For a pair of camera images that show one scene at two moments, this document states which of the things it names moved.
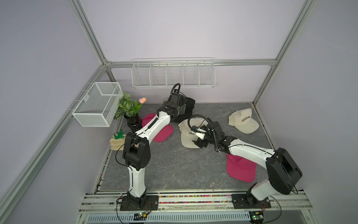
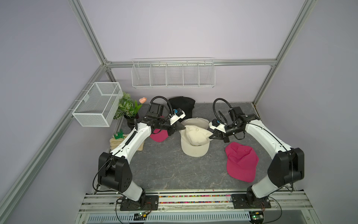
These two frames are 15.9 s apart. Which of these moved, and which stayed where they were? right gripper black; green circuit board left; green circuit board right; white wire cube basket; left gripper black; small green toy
Moved: left gripper black; right gripper black
Stayed: green circuit board left; green circuit board right; white wire cube basket; small green toy
